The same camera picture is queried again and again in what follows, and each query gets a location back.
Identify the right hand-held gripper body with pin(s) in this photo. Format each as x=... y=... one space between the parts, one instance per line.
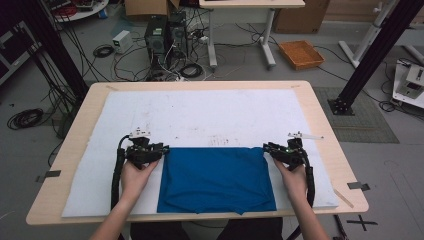
x=291 y=153

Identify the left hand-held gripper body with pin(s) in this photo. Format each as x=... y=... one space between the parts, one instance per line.
x=141 y=153

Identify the blue T-shirt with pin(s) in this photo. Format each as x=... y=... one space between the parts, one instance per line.
x=216 y=180

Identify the person's left hand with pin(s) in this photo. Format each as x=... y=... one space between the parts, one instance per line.
x=135 y=181

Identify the person's right hand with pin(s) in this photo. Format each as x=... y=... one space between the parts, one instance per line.
x=295 y=183

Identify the white felt mat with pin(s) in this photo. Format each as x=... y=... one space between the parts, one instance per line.
x=206 y=113

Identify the light wooden table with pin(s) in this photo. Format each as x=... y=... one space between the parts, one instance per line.
x=80 y=133

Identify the thin wooden stick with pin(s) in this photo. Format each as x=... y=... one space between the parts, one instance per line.
x=343 y=198

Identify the grey tape strip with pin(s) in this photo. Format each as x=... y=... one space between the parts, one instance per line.
x=358 y=186
x=50 y=174

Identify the grey floor mat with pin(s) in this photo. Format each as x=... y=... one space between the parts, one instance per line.
x=363 y=120

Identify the orange tray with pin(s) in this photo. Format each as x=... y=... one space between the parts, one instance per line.
x=301 y=54

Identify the black tape cross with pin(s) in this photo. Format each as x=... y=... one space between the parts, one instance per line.
x=362 y=222

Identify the black computer tower green label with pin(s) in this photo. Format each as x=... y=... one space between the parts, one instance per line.
x=156 y=40

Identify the small white box device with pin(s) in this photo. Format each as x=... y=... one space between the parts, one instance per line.
x=122 y=41

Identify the large cardboard box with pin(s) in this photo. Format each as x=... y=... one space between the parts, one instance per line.
x=300 y=16

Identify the white machine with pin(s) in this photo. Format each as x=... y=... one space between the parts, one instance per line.
x=411 y=83

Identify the white stand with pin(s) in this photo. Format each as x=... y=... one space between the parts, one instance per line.
x=368 y=33

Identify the white desk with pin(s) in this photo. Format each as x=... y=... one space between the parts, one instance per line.
x=253 y=3

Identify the small blue object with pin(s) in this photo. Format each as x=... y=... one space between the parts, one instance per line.
x=103 y=13

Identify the round white table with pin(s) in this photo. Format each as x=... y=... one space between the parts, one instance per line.
x=83 y=8

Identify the black flight case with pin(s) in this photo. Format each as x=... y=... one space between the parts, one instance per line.
x=15 y=50

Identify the black metal post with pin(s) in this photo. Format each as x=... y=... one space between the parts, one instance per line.
x=53 y=50
x=376 y=53

